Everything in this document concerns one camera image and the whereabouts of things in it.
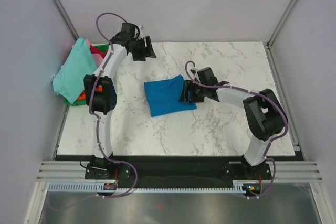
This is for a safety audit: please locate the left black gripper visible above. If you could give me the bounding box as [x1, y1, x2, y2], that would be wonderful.
[130, 36, 157, 62]

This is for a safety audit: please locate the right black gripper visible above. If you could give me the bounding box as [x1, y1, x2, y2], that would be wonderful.
[178, 80, 207, 103]

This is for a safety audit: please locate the blue t shirt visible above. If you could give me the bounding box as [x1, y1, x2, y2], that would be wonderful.
[144, 75, 196, 117]

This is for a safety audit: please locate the green plastic bin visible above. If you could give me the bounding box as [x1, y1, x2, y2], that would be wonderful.
[64, 44, 109, 106]

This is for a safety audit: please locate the teal t shirt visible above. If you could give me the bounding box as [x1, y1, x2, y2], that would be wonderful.
[52, 37, 97, 104]

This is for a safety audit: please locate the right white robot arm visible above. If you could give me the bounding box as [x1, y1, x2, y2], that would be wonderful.
[179, 67, 288, 179]

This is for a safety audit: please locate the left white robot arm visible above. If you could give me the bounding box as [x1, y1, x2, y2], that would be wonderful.
[83, 22, 156, 161]

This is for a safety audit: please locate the pink t shirt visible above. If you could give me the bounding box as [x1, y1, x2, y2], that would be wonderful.
[85, 39, 106, 67]

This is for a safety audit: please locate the dark red t shirt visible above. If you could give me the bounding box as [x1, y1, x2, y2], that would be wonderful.
[90, 45, 109, 58]

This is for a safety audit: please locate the orange t shirt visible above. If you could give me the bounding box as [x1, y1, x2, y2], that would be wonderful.
[77, 84, 103, 101]

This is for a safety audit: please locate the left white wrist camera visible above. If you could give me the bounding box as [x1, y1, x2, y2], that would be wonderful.
[138, 25, 145, 39]

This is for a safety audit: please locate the left aluminium frame post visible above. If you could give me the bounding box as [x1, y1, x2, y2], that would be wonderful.
[51, 0, 79, 41]

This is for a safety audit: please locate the aluminium frame post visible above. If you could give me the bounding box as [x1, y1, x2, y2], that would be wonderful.
[51, 0, 79, 41]
[266, 0, 299, 48]

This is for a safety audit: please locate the white slotted cable duct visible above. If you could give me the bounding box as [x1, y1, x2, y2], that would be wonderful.
[48, 182, 246, 194]

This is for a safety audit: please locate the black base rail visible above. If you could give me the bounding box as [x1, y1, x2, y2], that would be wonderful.
[85, 156, 271, 188]

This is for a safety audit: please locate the aluminium front rail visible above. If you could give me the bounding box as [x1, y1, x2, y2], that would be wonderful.
[37, 161, 322, 183]

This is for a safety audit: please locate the right aluminium frame post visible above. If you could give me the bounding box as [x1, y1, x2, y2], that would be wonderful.
[266, 0, 299, 48]

